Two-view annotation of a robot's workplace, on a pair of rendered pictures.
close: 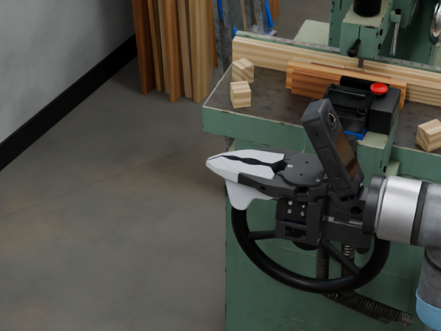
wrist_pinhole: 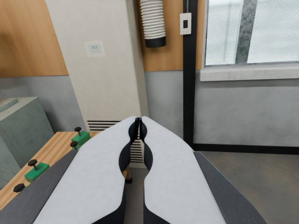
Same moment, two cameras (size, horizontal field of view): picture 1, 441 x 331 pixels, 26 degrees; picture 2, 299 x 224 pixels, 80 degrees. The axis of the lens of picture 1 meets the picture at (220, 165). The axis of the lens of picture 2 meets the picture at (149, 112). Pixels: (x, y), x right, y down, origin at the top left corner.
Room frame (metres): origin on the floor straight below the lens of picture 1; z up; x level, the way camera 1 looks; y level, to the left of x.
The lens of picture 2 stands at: (0.89, -0.10, 1.30)
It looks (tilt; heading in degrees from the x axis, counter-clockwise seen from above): 29 degrees down; 74
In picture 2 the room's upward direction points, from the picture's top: 6 degrees counter-clockwise
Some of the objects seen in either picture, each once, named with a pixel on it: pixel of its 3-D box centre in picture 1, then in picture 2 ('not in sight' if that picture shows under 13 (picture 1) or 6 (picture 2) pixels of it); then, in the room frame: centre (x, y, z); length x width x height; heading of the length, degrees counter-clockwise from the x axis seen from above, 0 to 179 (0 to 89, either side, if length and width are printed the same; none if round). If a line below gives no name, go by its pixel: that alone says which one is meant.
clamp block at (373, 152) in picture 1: (351, 140); not in sight; (1.39, -0.24, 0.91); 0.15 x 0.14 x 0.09; 70
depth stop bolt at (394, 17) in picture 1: (393, 31); not in sight; (1.62, -0.34, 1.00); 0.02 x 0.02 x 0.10; 70
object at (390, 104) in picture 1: (357, 108); not in sight; (1.39, -0.24, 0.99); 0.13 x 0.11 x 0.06; 70
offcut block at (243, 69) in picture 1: (243, 71); not in sight; (1.61, -0.04, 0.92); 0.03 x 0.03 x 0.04; 37
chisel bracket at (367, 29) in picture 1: (367, 27); not in sight; (1.60, -0.28, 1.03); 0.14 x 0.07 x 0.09; 160
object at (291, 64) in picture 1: (344, 85); not in sight; (1.55, -0.24, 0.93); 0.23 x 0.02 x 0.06; 70
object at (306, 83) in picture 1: (344, 90); not in sight; (1.54, -0.24, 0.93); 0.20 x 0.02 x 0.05; 70
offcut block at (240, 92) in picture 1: (240, 94); not in sight; (1.53, -0.04, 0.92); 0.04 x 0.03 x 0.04; 11
